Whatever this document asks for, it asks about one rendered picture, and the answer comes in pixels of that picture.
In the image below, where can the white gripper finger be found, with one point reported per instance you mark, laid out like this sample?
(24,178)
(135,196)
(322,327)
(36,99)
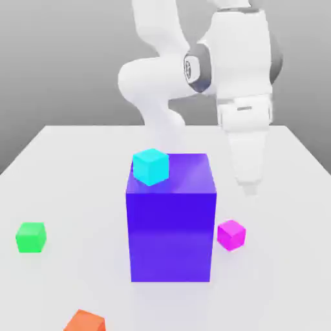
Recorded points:
(250,190)

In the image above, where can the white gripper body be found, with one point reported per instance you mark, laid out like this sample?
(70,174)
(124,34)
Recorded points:
(247,152)

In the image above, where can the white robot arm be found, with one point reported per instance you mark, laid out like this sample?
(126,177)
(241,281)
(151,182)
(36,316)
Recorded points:
(240,51)

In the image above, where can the small magenta cube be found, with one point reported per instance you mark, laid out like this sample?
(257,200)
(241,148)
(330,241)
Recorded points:
(231,235)

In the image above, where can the small cyan cube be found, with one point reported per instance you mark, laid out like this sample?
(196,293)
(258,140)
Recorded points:
(150,166)

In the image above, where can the small orange cube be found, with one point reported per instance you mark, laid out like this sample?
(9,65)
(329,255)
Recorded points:
(85,322)

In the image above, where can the small green cube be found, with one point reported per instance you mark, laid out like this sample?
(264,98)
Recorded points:
(31,238)

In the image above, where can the large purple box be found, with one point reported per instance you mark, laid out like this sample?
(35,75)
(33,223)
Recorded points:
(170,232)

